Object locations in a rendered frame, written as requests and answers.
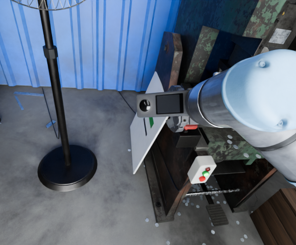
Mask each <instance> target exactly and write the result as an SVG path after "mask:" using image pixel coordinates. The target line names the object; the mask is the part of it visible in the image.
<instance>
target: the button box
mask: <svg viewBox="0 0 296 245"><path fill-rule="evenodd" d="M118 92H119V91H118ZM119 93H120V92H119ZM120 94H121V93H120ZM121 96H122V95H121ZM122 97H123V96H122ZM123 99H124V97H123ZM124 100H125V99H124ZM125 102H126V100H125ZM126 103H127V102H126ZM127 104H128V103H127ZM128 106H129V104H128ZM129 107H130V106H129ZM130 108H131V107H130ZM131 109H132V108H131ZM132 111H133V109H132ZM133 112H134V111H133ZM134 113H135V112H134ZM135 114H136V113H135ZM156 142H157V144H158V141H157V139H156ZM158 147H159V144H158ZM159 150H160V152H161V149H160V147H159ZM161 155H162V158H163V160H164V163H165V165H166V162H165V159H164V157H163V154H162V152H161ZM206 167H210V171H209V175H208V176H205V178H206V180H205V181H203V182H200V181H199V177H201V176H203V175H202V172H203V171H205V168H206ZM166 168H167V171H168V173H169V175H170V178H171V180H172V182H173V184H174V186H175V188H176V190H177V191H178V192H180V191H181V190H182V189H183V188H184V187H185V186H186V184H187V183H188V182H189V181H190V182H191V183H192V184H195V183H205V182H206V181H207V180H208V178H209V177H210V175H211V174H212V172H213V171H214V169H215V168H216V163H215V161H214V160H213V158H212V156H197V157H196V158H195V160H194V162H193V164H192V166H191V167H190V169H189V171H188V173H187V174H188V177H189V179H188V181H187V182H186V183H185V184H184V185H183V187H182V188H181V189H180V190H178V188H177V187H176V185H175V183H174V181H173V179H172V177H171V174H170V172H169V170H168V167H167V165H166Z"/></svg>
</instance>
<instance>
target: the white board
mask: <svg viewBox="0 0 296 245"><path fill-rule="evenodd" d="M157 92H164V90H163V86H162V83H161V81H160V79H159V77H158V74H157V72H155V73H154V75H153V77H152V80H151V82H150V84H149V86H148V88H147V90H146V93H157ZM146 93H145V94H146ZM167 119H168V117H148V118H138V117H137V113H136V115H135V117H134V119H133V121H132V124H131V126H130V136H131V151H132V166H133V174H135V173H136V171H137V169H138V168H139V166H140V164H141V163H142V161H143V159H144V158H145V156H146V154H147V152H148V151H149V149H150V147H151V146H152V144H153V142H154V141H155V139H156V137H157V136H158V134H159V132H160V131H161V129H162V127H163V126H164V124H165V122H166V120H167Z"/></svg>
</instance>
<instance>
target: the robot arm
mask: <svg viewBox="0 0 296 245"><path fill-rule="evenodd" d="M136 104H137V117H138V118H148V117H170V119H168V120H166V123H167V125H168V127H169V128H170V130H171V131H173V132H182V131H183V129H184V126H185V125H187V124H201V125H203V126H208V127H226V128H233V129H234V130H235V131H236V132H238V133H239V134H240V135H241V136H242V137H243V138H244V139H245V140H246V141H247V142H248V143H249V144H250V145H252V146H253V147H254V148H255V149H256V150H257V151H258V152H259V153H260V154H261V155H262V156H263V157H264V158H265V159H266V160H267V161H269V162H270V163H271V164H272V165H273V166H274V167H275V168H276V169H277V170H278V171H279V172H280V173H281V174H282V175H283V176H284V178H285V179H286V180H287V181H288V182H289V183H291V184H293V185H295V186H296V51H292V50H286V49H280V50H273V51H269V52H265V53H261V54H259V55H256V56H254V57H251V58H247V59H244V60H242V61H240V62H238V63H236V64H235V65H233V66H232V67H231V68H229V69H227V70H225V71H223V72H221V73H219V72H215V73H213V76H212V77H211V78H209V79H206V80H204V81H202V82H200V83H199V84H197V85H196V86H194V87H193V88H188V89H187V90H184V89H183V88H182V87H181V86H180V85H175V86H171V87H170V88H169V89H168V91H167V92H157V93H146V94H138V95H137V96H136Z"/></svg>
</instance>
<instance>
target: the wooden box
mask: <svg viewBox="0 0 296 245"><path fill-rule="evenodd" d="M250 217H251V219H252V221H253V223H254V225H255V227H256V229H257V231H258V233H259V235H260V237H261V239H262V241H263V243H264V245H296V188H285V189H279V191H277V192H276V193H275V194H274V195H273V196H271V197H270V198H269V199H268V200H267V201H265V202H264V203H263V204H262V205H261V206H260V207H258V208H257V209H256V210H255V211H254V212H252V213H251V214H250Z"/></svg>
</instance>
